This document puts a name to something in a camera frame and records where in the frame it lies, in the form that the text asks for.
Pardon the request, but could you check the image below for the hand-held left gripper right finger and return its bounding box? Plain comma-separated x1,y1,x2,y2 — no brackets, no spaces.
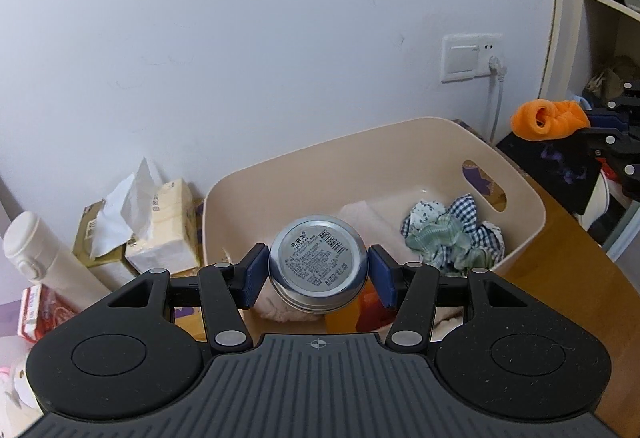
368,244,534,354

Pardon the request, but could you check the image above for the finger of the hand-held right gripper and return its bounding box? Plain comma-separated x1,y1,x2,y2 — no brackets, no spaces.
581,82,640,129
575,127,640,161

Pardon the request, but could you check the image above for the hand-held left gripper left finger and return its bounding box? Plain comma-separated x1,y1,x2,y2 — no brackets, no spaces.
107,243,271,354

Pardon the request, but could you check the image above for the orange cloth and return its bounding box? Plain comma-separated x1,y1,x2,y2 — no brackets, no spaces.
510,98,591,143

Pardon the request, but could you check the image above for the silver round tin can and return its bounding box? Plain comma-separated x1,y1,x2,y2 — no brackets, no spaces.
268,215,371,315

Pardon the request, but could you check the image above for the blue checked floral cloth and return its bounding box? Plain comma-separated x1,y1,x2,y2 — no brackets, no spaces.
400,193,507,277

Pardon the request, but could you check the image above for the beige plastic storage basket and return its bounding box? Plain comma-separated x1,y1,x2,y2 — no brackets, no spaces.
202,117,546,335

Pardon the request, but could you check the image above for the olive cloth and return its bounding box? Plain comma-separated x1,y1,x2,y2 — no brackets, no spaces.
584,56,637,104

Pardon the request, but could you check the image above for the white round container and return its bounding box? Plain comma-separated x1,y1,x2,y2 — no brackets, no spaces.
571,174,612,233

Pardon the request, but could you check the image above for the black board with purple print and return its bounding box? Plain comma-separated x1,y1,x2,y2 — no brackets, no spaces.
494,130,602,215

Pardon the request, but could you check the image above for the green scrunchie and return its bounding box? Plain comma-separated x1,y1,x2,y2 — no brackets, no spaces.
405,213,494,269

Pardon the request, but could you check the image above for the cream shelf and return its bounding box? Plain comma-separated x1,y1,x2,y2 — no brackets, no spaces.
581,0,640,101

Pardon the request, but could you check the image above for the yellow tissue pack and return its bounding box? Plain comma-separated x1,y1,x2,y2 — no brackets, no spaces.
124,178,202,275

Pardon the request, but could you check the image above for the wooden desk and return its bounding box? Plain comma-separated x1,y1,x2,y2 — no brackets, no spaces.
491,175,640,421

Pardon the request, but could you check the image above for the kraft tissue box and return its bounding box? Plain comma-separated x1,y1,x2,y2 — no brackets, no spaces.
72,157,164,293

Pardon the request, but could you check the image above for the white thermos bottle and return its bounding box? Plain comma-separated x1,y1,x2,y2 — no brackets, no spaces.
2,211,114,315

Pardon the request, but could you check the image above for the red white carton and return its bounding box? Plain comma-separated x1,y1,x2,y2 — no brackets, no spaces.
17,284,77,345

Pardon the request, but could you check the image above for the white plug with cable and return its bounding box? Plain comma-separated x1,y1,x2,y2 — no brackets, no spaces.
487,56,509,145

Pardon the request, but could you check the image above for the cream door frame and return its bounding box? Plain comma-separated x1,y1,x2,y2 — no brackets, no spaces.
536,0,587,99

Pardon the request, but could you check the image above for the white wall switch socket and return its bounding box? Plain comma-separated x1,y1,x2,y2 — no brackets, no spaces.
440,32,504,84

